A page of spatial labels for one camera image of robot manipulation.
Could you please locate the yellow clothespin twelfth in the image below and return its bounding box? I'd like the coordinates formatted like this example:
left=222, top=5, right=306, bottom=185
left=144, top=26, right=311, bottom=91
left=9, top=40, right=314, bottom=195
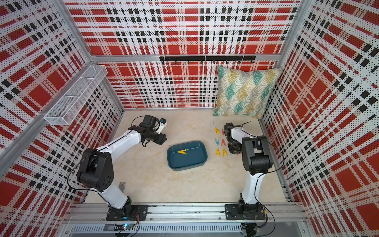
left=222, top=149, right=228, bottom=157

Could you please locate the white wire mesh shelf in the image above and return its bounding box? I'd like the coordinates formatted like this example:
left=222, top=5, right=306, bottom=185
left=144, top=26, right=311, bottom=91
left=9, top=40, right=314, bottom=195
left=44, top=64, right=107, bottom=125

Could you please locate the grey rabbit figurine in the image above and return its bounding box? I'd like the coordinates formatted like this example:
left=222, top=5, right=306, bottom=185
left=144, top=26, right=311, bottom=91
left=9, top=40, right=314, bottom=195
left=119, top=182, right=125, bottom=192

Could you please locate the patterned green yellow pillow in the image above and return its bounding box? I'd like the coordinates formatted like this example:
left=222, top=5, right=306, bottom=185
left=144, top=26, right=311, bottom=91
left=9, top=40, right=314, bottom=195
left=213, top=66, right=283, bottom=119

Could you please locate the green circuit board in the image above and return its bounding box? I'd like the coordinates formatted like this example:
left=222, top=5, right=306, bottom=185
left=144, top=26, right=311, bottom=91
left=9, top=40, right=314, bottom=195
left=114, top=223, right=135, bottom=232

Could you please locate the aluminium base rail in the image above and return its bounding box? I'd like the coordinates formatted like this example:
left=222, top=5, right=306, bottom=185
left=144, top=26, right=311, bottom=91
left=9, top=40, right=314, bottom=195
left=59, top=202, right=313, bottom=237

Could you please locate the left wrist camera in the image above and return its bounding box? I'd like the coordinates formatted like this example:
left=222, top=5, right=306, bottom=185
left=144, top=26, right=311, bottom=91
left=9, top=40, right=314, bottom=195
left=141, top=115, right=159, bottom=131

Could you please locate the teal plastic storage tray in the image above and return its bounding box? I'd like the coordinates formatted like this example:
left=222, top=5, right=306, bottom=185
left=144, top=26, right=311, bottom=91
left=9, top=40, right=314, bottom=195
left=167, top=141, right=208, bottom=171

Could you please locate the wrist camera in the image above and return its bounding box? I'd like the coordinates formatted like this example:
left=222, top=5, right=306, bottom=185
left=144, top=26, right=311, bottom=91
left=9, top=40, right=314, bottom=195
left=224, top=122, right=234, bottom=136
left=141, top=115, right=159, bottom=131

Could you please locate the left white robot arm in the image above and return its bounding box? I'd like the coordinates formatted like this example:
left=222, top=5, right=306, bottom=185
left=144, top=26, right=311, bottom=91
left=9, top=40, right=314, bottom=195
left=77, top=130, right=167, bottom=210

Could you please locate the black hook rail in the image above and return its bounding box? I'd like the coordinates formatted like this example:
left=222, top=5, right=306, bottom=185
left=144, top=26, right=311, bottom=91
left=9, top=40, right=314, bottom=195
left=159, top=55, right=256, bottom=63

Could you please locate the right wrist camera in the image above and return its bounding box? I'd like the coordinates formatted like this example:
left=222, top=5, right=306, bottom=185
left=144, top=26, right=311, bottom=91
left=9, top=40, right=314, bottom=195
left=224, top=122, right=234, bottom=136

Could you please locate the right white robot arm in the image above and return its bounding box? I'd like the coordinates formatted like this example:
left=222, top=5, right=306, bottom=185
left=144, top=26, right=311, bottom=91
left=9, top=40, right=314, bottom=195
left=224, top=123, right=272, bottom=211

